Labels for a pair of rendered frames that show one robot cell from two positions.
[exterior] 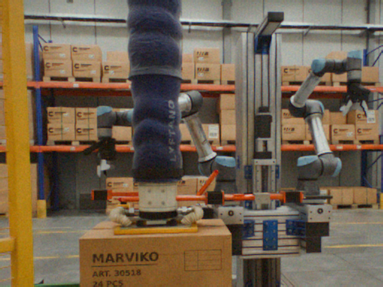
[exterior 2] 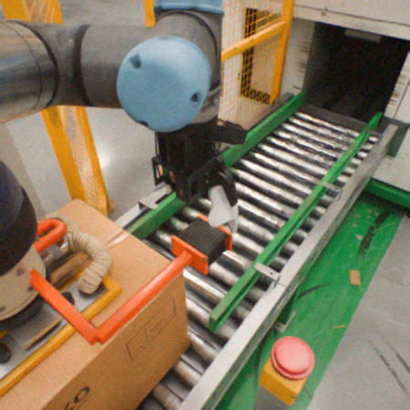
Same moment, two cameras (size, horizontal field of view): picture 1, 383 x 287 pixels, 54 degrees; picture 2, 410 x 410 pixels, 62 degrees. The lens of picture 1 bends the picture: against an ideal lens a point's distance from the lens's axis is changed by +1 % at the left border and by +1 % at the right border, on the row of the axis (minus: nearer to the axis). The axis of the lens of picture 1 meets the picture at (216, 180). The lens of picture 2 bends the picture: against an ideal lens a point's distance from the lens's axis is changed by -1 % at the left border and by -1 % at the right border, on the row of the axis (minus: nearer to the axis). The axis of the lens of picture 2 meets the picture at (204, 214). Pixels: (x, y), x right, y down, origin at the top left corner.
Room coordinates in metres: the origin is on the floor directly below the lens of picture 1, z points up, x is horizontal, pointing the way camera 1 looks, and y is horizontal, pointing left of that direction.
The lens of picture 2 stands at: (2.19, 0.26, 1.60)
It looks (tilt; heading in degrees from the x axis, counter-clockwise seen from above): 45 degrees down; 134
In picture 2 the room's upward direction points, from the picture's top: straight up
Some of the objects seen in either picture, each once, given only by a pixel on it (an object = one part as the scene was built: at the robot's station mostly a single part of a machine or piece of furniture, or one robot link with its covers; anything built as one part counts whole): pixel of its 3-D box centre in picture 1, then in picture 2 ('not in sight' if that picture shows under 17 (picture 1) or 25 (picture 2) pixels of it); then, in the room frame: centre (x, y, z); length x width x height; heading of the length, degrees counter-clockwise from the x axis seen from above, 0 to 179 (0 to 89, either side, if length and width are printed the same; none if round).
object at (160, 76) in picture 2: (125, 119); (154, 70); (1.92, 0.47, 1.46); 0.11 x 0.11 x 0.08; 36
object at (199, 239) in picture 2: (102, 194); (201, 242); (1.88, 0.58, 1.08); 0.09 x 0.08 x 0.05; 4
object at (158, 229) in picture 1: (156, 225); not in sight; (1.55, 0.25, 0.97); 0.34 x 0.10 x 0.05; 94
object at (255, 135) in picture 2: not in sight; (227, 151); (1.25, 1.39, 0.60); 1.60 x 0.10 x 0.09; 97
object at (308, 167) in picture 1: (308, 167); not in sight; (2.22, -0.55, 1.20); 0.13 x 0.12 x 0.14; 107
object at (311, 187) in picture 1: (307, 186); not in sight; (2.22, -0.55, 1.09); 0.15 x 0.15 x 0.10
